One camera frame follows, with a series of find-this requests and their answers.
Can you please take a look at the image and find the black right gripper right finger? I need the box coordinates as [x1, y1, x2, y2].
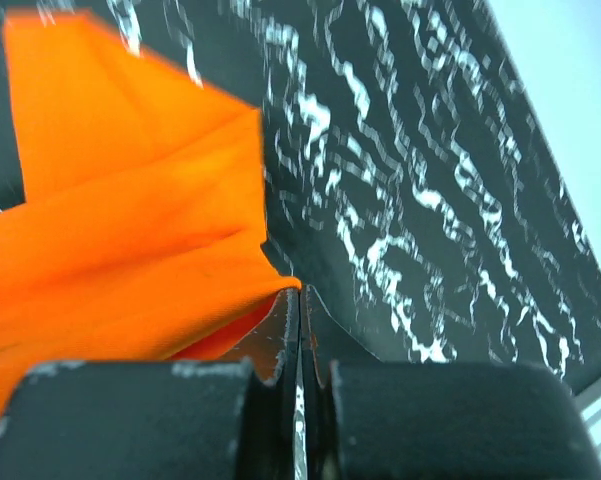
[299, 287, 601, 479]

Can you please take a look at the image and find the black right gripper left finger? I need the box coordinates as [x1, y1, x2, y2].
[0, 289, 300, 479]

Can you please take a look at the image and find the orange t shirt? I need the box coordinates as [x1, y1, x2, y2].
[0, 9, 299, 416]

